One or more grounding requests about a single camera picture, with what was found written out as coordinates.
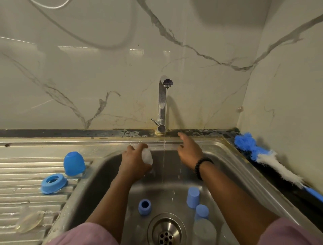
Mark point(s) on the stainless steel sink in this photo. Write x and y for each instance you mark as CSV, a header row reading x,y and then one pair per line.
x,y
45,176

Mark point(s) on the person's right hand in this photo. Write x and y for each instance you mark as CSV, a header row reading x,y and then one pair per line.
x,y
191,151

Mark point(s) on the metal sink drain strainer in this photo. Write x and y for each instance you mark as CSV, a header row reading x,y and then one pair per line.
x,y
166,231

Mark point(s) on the person's left forearm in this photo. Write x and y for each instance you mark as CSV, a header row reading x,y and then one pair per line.
x,y
113,209

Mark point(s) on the clear silicone teat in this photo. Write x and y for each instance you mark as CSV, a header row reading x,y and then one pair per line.
x,y
29,220

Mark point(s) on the dark blue dome cap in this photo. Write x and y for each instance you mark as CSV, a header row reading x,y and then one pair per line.
x,y
74,164

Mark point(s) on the person's left hand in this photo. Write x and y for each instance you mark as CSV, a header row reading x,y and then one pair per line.
x,y
131,164

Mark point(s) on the chrome sink faucet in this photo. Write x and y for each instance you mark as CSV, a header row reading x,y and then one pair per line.
x,y
162,103

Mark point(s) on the blue and white bottle brush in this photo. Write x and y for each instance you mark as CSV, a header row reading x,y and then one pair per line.
x,y
245,141

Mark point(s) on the cartoon print baby bottle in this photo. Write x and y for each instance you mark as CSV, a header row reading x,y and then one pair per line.
x,y
147,157

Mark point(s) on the person's right forearm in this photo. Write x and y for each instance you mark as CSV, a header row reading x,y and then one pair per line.
x,y
237,207

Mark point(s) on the translucent bottle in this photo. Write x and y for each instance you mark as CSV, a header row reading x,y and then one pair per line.
x,y
204,232

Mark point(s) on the blue cylindrical bottle cap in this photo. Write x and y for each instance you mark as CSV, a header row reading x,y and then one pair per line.
x,y
202,211
193,198

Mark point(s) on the pink shirt sleeve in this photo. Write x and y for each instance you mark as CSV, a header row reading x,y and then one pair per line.
x,y
83,235
292,232

